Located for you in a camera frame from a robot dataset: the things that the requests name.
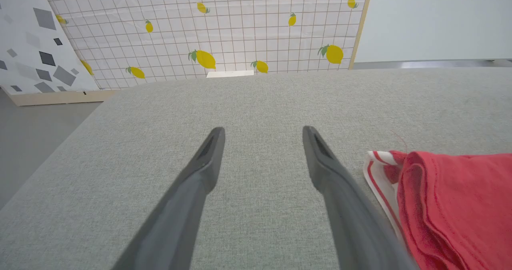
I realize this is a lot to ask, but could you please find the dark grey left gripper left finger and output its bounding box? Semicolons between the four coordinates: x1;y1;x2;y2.
111;127;226;270

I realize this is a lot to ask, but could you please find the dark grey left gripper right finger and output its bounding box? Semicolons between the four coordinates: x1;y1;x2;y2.
302;126;418;270

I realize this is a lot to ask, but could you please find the red and white shirt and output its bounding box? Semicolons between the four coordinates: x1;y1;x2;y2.
363;150;512;270

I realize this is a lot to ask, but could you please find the white rectangular box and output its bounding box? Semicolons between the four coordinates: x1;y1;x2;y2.
206;70;255;79

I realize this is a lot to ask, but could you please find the white grey terrazzo pattern panel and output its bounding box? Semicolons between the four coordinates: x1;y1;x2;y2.
0;0;120;106

